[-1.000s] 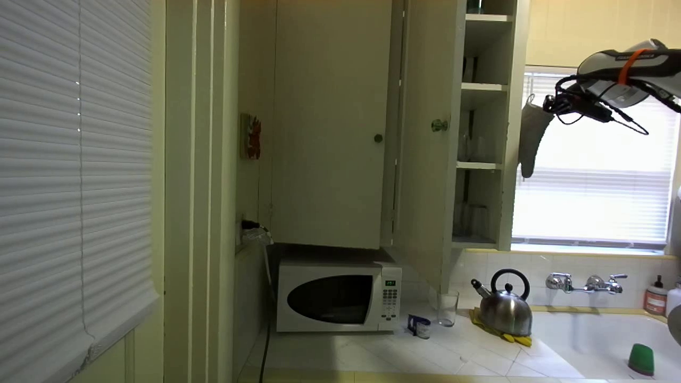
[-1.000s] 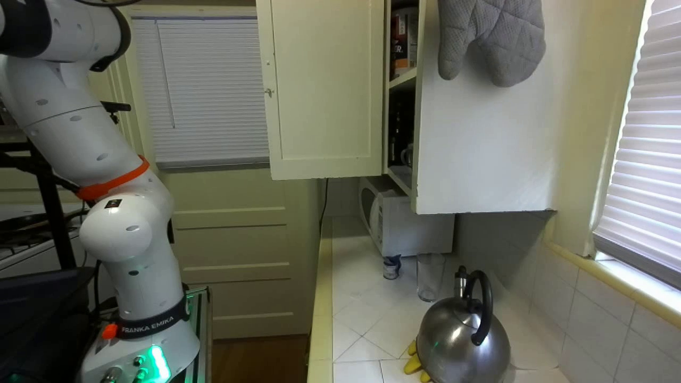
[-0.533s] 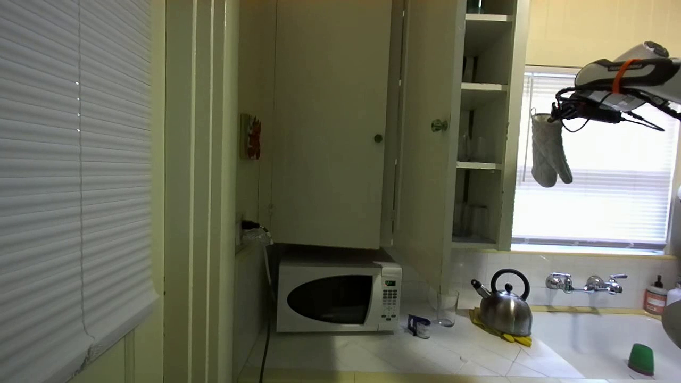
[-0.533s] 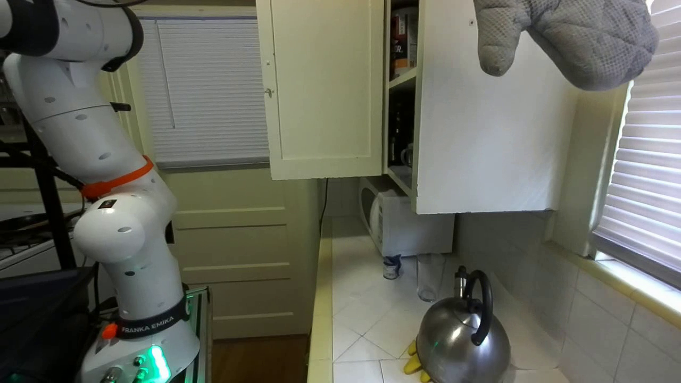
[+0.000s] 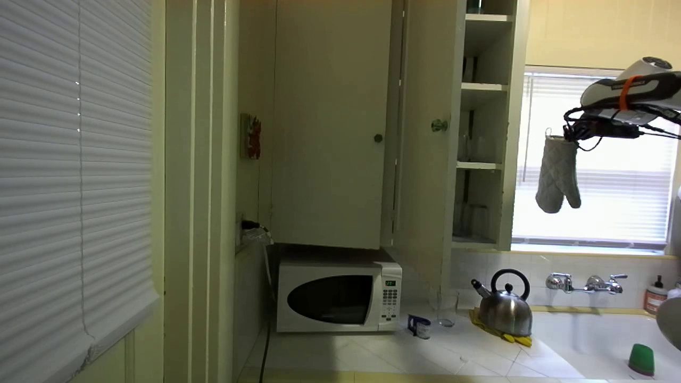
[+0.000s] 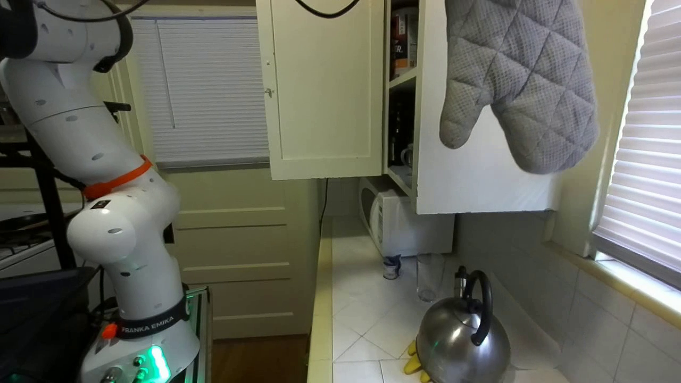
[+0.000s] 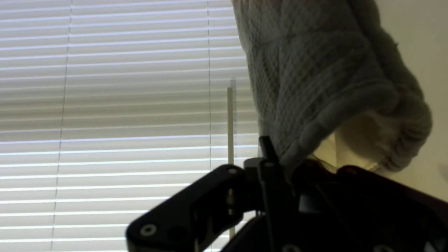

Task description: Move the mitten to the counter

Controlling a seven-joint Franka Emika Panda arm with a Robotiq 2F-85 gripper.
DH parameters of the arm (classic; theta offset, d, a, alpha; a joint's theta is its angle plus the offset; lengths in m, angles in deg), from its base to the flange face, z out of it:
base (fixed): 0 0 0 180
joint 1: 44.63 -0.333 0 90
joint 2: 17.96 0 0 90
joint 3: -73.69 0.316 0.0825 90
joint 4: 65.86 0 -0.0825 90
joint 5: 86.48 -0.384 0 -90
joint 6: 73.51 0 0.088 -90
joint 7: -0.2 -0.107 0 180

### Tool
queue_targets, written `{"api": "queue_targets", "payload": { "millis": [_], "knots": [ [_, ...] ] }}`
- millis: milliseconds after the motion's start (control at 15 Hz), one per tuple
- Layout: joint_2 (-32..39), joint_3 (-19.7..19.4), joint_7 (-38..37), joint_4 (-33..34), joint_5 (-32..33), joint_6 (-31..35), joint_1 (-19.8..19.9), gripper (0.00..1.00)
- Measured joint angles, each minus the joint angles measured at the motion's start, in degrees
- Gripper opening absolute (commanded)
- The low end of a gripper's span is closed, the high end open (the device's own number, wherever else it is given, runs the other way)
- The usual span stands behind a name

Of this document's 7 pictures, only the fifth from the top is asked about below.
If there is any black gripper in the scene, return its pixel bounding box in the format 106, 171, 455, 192
543, 115, 643, 143

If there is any grey quilted oven mitten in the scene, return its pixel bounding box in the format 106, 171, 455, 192
534, 132, 584, 214

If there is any cream open shelf cabinet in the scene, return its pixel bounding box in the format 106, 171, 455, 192
451, 0, 531, 253

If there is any open cream cabinet door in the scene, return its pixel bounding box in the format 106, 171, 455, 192
392, 0, 469, 293

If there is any red soap bottle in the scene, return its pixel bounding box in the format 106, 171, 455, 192
643, 275, 670, 316

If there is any clear drinking glass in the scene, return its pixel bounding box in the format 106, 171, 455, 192
439, 290, 460, 329

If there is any white kitchen sink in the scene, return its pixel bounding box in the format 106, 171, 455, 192
529, 305, 676, 383

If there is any closed cream cabinet door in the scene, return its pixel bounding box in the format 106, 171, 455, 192
273, 0, 393, 251

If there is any small black clip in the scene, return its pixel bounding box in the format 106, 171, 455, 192
407, 313, 434, 341

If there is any green cup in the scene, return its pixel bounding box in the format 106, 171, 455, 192
625, 342, 657, 378

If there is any white microwave oven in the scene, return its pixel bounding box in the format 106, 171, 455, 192
275, 254, 404, 335

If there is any large white window blind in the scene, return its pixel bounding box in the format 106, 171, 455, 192
0, 0, 161, 383

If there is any orange strap on arm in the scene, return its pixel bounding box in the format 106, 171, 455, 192
617, 75, 638, 112

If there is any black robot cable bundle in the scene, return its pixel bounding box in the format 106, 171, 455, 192
561, 103, 681, 153

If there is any chrome wall faucet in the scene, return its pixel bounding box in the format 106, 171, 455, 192
545, 270, 630, 297

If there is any steel kettle black handle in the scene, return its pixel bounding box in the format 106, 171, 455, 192
469, 266, 534, 338

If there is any black power cord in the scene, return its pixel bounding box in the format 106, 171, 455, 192
239, 219, 277, 383

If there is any cream door frame trim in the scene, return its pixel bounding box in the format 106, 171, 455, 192
163, 0, 242, 383

